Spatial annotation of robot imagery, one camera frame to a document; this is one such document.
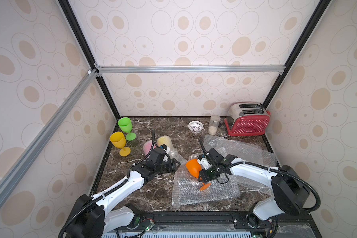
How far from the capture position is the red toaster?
0.99 meters

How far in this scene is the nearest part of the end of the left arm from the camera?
594mm

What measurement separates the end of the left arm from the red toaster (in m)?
0.56
